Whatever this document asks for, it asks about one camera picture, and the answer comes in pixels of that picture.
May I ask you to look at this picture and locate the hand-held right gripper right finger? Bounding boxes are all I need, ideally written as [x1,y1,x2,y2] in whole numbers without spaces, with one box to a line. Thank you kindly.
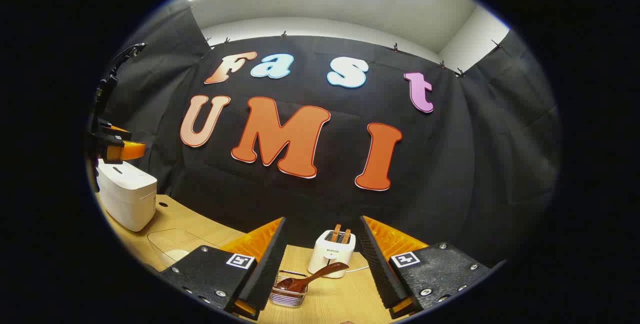
[359,216,493,320]

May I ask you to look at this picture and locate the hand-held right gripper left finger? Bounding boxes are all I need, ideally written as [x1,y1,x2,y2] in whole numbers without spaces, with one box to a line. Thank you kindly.
[160,217,288,321]

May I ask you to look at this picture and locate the metal wire chopstick holder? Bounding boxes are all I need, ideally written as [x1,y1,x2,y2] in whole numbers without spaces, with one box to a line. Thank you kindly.
[270,270,310,309]

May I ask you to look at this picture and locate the white rice cooker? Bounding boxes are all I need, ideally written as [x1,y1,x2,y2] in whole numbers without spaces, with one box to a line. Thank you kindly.
[96,159,158,232]

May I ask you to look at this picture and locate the brown wooden spoon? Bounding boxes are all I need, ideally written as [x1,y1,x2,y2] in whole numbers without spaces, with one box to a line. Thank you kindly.
[275,262,350,293]

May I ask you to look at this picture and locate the white toaster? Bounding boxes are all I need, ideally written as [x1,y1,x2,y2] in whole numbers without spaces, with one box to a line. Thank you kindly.
[307,229,357,279]

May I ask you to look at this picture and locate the black backdrop cloth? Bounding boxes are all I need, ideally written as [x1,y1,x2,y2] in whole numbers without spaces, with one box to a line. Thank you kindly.
[97,7,561,270]

